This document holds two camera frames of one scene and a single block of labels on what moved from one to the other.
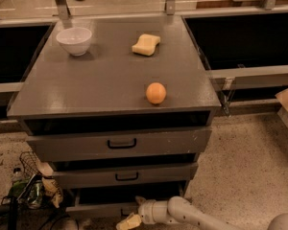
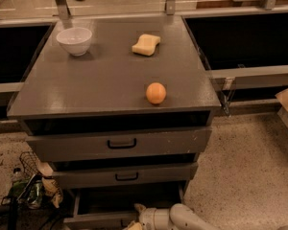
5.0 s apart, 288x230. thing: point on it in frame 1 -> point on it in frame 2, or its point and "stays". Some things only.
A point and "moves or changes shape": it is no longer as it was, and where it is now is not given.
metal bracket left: x=61 y=3 stays
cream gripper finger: x=140 y=199 -> x=140 y=207
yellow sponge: x=146 y=44 stays
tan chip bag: x=50 y=188 stays
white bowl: x=75 y=40 stays
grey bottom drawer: x=119 y=200 moves or changes shape
